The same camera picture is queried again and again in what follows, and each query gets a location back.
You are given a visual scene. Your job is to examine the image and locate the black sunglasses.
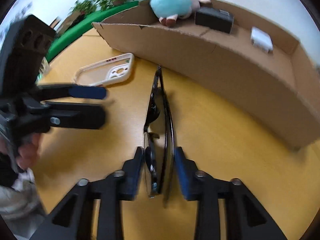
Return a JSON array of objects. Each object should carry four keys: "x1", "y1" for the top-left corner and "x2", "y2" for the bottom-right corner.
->
[{"x1": 143, "y1": 66, "x2": 175, "y2": 206}]

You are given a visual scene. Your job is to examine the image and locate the white power adapter block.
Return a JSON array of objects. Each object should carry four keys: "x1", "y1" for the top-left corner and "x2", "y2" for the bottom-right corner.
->
[{"x1": 251, "y1": 27, "x2": 273, "y2": 54}]

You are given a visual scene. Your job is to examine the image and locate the black sleeve left forearm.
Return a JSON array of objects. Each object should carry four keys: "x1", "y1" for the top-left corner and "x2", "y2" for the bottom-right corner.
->
[{"x1": 0, "y1": 153, "x2": 18, "y2": 187}]

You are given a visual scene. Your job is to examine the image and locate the person's left hand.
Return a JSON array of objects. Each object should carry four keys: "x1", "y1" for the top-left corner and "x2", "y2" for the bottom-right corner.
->
[{"x1": 1, "y1": 133, "x2": 42, "y2": 172}]

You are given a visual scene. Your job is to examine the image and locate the beige phone case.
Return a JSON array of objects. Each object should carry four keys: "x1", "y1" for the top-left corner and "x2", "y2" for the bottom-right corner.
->
[{"x1": 73, "y1": 53, "x2": 135, "y2": 86}]

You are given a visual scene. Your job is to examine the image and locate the green mat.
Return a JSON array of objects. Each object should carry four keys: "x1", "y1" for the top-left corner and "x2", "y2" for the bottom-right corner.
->
[{"x1": 46, "y1": 1, "x2": 139, "y2": 62}]

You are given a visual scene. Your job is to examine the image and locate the teal pink plush toy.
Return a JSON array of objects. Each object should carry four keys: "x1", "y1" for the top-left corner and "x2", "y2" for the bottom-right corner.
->
[{"x1": 150, "y1": 0, "x2": 212, "y2": 28}]

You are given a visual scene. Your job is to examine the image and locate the brown cardboard box tray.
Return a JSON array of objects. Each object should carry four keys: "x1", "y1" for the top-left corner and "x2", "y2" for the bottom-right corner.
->
[{"x1": 93, "y1": 0, "x2": 319, "y2": 148}]

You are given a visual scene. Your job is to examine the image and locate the black rectangular box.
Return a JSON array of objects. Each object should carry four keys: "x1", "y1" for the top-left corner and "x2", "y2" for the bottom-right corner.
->
[{"x1": 195, "y1": 7, "x2": 234, "y2": 34}]

